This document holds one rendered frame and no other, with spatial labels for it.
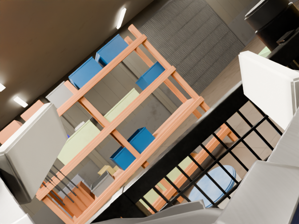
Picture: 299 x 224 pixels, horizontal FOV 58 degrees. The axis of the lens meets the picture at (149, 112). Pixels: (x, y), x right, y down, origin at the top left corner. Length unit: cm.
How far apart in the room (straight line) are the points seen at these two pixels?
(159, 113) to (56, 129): 936
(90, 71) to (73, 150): 117
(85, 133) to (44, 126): 381
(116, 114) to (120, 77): 554
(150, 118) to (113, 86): 172
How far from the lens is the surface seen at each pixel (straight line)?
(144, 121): 937
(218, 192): 229
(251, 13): 53
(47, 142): 18
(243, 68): 18
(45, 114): 18
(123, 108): 403
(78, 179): 869
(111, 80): 942
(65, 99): 406
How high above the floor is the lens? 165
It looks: 5 degrees down
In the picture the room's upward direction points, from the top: 44 degrees counter-clockwise
